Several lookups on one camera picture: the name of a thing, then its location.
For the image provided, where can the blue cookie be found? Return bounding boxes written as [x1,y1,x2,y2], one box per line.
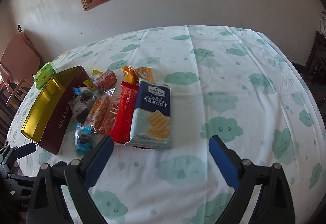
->
[74,123,93,155]

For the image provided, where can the red snack pack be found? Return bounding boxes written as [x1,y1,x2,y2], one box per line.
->
[109,81,138,144]

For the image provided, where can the clear orange cracker bag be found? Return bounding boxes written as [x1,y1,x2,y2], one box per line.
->
[99,95,120,135]

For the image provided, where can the clear peanut snack bag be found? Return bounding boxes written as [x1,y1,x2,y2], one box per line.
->
[84,87,116,132]

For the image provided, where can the blue snack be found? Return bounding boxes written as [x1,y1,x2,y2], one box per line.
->
[72,87,91,97]

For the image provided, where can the blue soda cracker pack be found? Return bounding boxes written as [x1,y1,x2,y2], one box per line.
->
[126,79,171,150]

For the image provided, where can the orange snack bag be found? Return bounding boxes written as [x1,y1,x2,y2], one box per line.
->
[122,66,154,85]

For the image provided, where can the gold and maroon tin box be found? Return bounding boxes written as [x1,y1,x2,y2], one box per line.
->
[21,65,89,155]

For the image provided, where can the dark seaweed snack pack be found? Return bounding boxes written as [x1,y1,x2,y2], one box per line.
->
[69,88,97,124]

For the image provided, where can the yellow wrapped candy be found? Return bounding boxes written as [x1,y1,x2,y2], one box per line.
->
[83,69,103,91]

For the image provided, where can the red white candy pack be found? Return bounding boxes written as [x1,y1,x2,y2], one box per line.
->
[93,69,117,92]

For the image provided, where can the green tissue pack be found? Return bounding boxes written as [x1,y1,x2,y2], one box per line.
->
[33,62,57,90]

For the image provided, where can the dark wooden shelf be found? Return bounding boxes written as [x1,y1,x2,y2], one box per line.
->
[304,10,326,82]

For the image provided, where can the wooden chair with cloth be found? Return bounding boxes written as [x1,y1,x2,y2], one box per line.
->
[1,32,40,109]

